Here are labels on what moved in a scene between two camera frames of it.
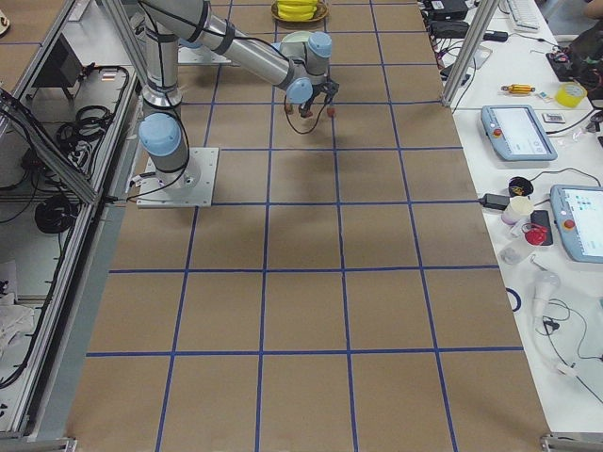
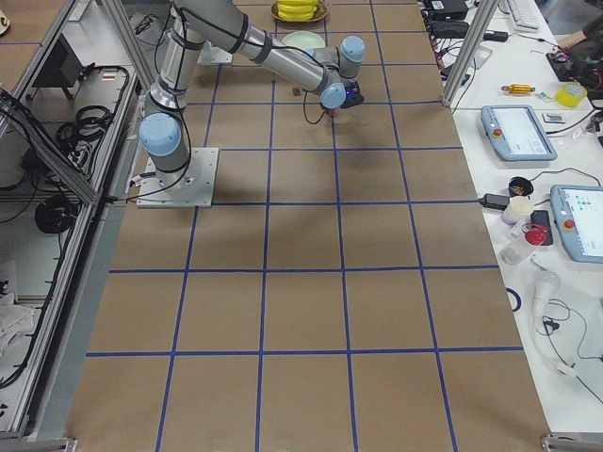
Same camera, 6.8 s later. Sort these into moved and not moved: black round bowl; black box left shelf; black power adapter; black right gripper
Moved: black right gripper
Not moved: black box left shelf; black round bowl; black power adapter
